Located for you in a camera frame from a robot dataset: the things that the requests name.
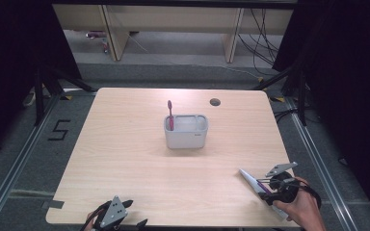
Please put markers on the pink item under desk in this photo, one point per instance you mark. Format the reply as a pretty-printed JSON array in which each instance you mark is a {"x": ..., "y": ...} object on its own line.
[{"x": 100, "y": 38}]

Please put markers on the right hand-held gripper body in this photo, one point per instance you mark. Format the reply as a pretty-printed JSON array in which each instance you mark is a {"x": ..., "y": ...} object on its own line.
[{"x": 285, "y": 186}]

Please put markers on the pink toothbrush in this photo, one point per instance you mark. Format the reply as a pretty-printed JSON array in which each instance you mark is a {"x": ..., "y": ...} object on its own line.
[{"x": 170, "y": 117}]

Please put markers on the grey tape strip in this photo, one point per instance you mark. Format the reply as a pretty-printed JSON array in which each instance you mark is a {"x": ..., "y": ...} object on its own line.
[{"x": 53, "y": 204}]

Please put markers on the light wooden desk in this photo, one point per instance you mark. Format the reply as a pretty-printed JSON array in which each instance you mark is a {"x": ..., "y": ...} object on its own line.
[{"x": 173, "y": 19}]

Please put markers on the person's right hand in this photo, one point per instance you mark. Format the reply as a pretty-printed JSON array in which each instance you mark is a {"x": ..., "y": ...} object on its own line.
[{"x": 303, "y": 208}]

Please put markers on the grey toothbrush holder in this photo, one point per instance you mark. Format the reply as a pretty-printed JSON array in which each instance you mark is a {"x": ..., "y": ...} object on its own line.
[{"x": 186, "y": 133}]

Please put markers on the person's left hand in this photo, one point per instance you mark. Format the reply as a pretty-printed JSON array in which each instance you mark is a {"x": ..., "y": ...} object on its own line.
[{"x": 90, "y": 224}]

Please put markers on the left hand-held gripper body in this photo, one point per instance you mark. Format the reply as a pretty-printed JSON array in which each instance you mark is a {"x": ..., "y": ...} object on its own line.
[{"x": 112, "y": 213}]

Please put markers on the black curtain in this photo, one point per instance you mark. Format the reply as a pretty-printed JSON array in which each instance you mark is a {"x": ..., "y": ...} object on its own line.
[
  {"x": 9, "y": 70},
  {"x": 353, "y": 80}
]

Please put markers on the black metal stand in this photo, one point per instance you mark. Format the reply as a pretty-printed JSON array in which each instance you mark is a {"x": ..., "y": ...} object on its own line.
[
  {"x": 297, "y": 89},
  {"x": 45, "y": 89}
]

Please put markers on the aluminium floor rail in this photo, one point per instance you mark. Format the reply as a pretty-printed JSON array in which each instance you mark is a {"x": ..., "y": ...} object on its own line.
[
  {"x": 16, "y": 163},
  {"x": 321, "y": 160}
]

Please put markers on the black tape floor mark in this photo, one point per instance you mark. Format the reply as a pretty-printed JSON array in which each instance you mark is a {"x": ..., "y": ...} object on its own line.
[{"x": 59, "y": 130}]

